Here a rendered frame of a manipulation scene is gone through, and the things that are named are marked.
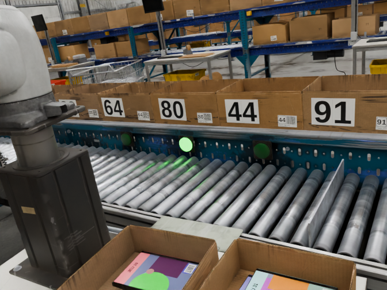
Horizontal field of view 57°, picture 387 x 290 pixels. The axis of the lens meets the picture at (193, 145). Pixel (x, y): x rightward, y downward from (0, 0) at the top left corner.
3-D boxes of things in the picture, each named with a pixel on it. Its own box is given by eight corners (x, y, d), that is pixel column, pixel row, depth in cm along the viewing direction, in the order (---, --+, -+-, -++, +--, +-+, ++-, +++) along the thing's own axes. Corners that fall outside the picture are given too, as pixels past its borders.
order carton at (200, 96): (154, 124, 189) (148, 92, 184) (185, 109, 212) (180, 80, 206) (220, 128, 168) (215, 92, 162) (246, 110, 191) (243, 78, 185)
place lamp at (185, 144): (179, 151, 176) (177, 137, 174) (181, 150, 177) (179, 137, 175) (191, 152, 173) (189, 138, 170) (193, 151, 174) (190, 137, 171)
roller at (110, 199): (98, 211, 146) (95, 200, 144) (172, 161, 186) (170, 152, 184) (107, 213, 143) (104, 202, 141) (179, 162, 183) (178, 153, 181)
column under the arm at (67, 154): (71, 296, 93) (34, 183, 82) (9, 274, 106) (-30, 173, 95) (132, 239, 114) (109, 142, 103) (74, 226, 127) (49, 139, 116)
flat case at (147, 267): (177, 304, 83) (176, 299, 82) (113, 286, 92) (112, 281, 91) (202, 267, 94) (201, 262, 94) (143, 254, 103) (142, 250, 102)
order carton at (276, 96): (219, 128, 168) (215, 92, 163) (245, 110, 191) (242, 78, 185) (303, 132, 147) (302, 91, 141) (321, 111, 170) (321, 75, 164)
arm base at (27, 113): (39, 129, 81) (33, 105, 80) (-28, 128, 90) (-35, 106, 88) (88, 106, 97) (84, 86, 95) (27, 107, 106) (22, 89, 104)
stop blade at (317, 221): (308, 250, 102) (307, 222, 99) (342, 180, 138) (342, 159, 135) (311, 250, 102) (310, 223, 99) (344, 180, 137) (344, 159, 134)
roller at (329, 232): (310, 262, 100) (309, 247, 98) (346, 181, 140) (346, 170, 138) (328, 267, 97) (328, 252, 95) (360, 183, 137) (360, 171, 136)
